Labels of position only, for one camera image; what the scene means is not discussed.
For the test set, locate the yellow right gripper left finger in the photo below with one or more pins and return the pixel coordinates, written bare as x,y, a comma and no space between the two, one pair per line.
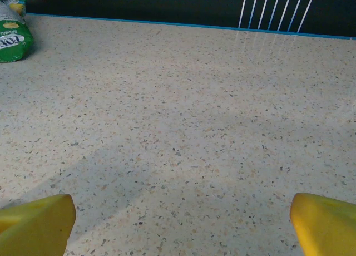
36,228

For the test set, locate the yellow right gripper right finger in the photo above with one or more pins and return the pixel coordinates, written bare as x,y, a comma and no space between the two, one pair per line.
325,228

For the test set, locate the green snack bag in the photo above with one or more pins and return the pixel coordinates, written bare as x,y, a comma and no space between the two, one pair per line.
12,41

